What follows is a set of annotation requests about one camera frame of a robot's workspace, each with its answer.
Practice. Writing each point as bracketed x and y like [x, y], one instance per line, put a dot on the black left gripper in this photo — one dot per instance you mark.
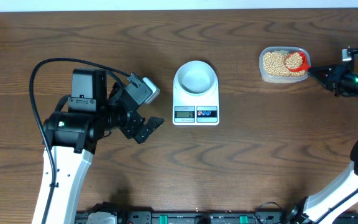
[132, 127]

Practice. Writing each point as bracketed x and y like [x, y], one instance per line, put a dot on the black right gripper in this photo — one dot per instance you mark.
[333, 80]

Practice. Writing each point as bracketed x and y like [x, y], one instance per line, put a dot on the red measuring scoop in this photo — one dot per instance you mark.
[296, 62]

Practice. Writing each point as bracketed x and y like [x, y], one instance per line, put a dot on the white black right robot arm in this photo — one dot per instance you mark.
[342, 193]

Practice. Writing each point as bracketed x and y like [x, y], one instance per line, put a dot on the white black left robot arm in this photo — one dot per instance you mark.
[79, 121]

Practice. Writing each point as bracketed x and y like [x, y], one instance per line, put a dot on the white digital kitchen scale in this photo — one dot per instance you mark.
[195, 110]

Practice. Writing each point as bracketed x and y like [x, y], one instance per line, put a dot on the grey round bowl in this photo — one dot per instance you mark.
[196, 77]

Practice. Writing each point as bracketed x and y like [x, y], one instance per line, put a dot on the clear plastic soybean container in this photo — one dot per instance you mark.
[278, 79]

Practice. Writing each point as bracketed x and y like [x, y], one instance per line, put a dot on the soybeans pile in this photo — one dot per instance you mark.
[273, 64]

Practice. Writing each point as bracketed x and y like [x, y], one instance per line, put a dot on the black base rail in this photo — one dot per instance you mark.
[105, 213]

